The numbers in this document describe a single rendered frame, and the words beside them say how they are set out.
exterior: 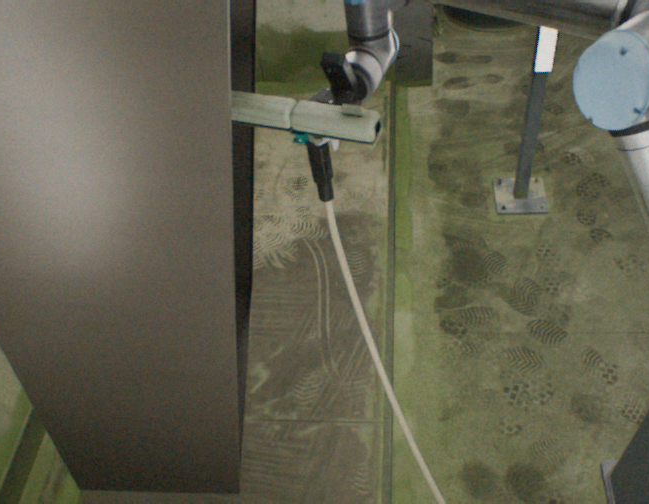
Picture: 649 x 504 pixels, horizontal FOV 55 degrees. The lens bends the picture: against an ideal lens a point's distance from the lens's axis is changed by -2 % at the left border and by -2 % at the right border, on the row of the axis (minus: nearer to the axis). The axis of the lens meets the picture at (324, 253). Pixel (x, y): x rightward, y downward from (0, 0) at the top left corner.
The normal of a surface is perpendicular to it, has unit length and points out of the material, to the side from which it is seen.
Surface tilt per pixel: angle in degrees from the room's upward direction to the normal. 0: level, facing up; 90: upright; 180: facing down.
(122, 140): 91
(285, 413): 0
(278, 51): 90
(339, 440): 0
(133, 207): 91
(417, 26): 90
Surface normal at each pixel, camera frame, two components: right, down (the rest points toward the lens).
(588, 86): -0.84, 0.40
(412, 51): -0.08, 0.75
